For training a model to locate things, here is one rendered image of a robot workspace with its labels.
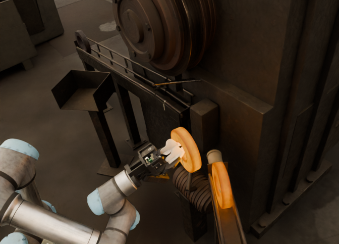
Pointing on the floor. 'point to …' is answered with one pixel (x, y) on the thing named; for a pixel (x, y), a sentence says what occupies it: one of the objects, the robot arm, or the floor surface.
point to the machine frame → (265, 95)
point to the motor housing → (193, 202)
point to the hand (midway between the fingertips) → (184, 145)
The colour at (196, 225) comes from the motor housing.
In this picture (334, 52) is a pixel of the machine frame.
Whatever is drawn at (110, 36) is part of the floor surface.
